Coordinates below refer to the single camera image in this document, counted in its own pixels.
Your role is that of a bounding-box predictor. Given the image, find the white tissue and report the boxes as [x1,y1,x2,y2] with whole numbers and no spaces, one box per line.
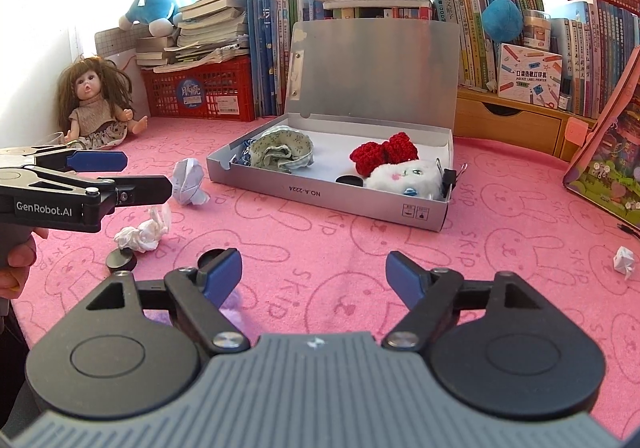
[114,204,171,253]

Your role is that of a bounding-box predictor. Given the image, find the white paper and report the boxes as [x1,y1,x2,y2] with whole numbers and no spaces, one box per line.
[171,157,209,206]

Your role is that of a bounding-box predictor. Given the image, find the white fluffy cat plush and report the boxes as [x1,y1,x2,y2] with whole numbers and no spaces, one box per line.
[363,160,442,200]

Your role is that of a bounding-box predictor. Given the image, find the blue floral fabric pouch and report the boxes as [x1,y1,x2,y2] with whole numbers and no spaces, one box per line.
[231,138,255,166]

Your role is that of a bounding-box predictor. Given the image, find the black round lid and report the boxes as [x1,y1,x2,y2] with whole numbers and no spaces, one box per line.
[335,175,363,187]
[105,247,137,273]

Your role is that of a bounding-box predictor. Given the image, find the green patterned cloth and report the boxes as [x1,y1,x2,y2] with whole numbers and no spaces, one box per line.
[247,125,314,173]

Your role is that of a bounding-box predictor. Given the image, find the person's left hand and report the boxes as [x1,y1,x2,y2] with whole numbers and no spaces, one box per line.
[0,235,37,299]

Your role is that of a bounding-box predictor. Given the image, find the clear glass cup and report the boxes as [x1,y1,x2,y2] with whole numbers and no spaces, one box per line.
[36,131,65,147]

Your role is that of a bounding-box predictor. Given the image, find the brown haired baby doll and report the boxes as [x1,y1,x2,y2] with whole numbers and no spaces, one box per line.
[55,56,149,150]

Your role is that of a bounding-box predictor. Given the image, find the black binder clips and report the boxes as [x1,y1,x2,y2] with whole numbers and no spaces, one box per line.
[442,163,469,201]

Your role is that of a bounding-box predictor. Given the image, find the red plastic basket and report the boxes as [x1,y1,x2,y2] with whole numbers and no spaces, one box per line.
[141,56,255,122]

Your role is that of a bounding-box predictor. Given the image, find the red crochet bow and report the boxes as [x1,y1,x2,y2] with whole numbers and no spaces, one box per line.
[349,131,419,178]

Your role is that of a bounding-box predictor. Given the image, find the blue white plush left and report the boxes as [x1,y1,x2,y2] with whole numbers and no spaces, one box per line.
[119,0,195,37]

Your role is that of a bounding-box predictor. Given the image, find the stack of books on basket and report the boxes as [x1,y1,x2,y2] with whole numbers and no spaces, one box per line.
[136,0,250,73]

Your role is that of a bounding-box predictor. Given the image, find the wooden drawer shelf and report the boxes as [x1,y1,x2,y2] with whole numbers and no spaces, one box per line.
[454,87,596,162]

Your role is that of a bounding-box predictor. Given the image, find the small white paper scrap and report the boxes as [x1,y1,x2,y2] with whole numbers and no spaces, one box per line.
[613,246,637,280]

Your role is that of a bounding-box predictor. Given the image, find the pink house shaped toy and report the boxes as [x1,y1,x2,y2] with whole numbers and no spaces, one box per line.
[563,49,640,229]

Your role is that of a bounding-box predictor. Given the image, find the silver cardboard box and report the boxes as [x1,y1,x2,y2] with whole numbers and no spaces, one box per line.
[207,18,459,231]

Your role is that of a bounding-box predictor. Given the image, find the row of blue books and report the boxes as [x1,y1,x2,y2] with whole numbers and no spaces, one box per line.
[246,0,307,117]

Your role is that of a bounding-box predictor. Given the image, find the white colourful stationery box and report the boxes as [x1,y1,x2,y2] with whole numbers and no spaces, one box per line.
[497,44,563,108]

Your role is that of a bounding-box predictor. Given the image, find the row of books right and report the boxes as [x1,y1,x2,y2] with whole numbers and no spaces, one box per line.
[434,0,639,119]

